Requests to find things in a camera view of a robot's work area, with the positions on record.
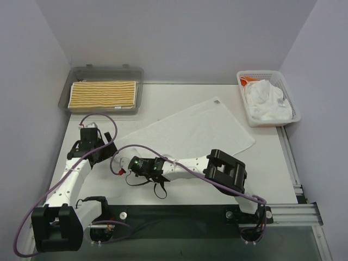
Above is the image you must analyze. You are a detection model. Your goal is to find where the yellow white striped towel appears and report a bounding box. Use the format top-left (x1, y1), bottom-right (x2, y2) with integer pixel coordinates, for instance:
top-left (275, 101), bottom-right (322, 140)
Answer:
top-left (67, 80), bottom-right (137, 109)

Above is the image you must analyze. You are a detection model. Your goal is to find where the plain white towel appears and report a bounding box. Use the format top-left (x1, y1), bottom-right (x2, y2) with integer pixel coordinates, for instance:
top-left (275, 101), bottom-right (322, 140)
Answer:
top-left (112, 97), bottom-right (256, 169)

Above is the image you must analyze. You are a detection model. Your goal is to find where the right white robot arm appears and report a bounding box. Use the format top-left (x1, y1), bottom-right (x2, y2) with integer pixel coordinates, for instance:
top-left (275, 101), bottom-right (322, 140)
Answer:
top-left (128, 149), bottom-right (258, 214)

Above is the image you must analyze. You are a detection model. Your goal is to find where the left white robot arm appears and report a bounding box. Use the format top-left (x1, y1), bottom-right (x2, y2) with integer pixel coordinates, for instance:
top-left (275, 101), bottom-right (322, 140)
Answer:
top-left (31, 123), bottom-right (116, 253)

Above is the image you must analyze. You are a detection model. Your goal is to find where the clear grey plastic container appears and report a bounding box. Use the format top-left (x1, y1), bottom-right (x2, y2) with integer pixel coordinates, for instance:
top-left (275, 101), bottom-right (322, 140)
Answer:
top-left (58, 65), bottom-right (144, 115)

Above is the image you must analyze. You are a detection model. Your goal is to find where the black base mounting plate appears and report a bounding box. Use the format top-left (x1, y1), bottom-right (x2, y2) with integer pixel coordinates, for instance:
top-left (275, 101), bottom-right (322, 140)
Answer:
top-left (94, 204), bottom-right (274, 225)

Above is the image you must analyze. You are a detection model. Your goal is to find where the orange cloth in basket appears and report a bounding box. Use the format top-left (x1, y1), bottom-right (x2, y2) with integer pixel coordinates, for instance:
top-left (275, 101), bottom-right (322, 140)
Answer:
top-left (239, 76), bottom-right (253, 88)

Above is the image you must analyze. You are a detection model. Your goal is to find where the white towel in basket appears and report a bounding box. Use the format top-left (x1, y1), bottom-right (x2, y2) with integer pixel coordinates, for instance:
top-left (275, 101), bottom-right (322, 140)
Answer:
top-left (243, 79), bottom-right (293, 121)

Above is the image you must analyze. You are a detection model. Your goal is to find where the white plastic basket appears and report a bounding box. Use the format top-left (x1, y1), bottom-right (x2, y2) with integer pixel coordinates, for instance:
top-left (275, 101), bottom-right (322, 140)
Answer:
top-left (237, 70), bottom-right (301, 127)

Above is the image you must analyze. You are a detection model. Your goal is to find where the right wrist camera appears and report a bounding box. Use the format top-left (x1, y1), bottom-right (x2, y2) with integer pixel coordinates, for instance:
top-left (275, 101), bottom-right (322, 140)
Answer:
top-left (118, 156), bottom-right (147, 176)

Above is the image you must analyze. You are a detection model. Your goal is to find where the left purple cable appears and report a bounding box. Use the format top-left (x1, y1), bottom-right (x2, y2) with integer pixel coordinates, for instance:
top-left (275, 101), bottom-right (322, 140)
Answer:
top-left (13, 111), bottom-right (134, 258)

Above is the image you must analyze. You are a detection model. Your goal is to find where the purple cable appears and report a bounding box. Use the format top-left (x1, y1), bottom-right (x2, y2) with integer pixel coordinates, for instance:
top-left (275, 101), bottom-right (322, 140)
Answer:
top-left (109, 144), bottom-right (268, 241)
top-left (13, 111), bottom-right (134, 258)

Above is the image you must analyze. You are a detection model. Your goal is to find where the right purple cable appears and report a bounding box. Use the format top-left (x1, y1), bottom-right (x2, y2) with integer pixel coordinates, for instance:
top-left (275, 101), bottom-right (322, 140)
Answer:
top-left (109, 144), bottom-right (268, 241)

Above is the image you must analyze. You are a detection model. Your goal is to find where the aluminium frame rail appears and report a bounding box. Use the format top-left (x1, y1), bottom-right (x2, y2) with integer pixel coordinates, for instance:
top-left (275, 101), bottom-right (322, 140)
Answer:
top-left (270, 127), bottom-right (323, 227)

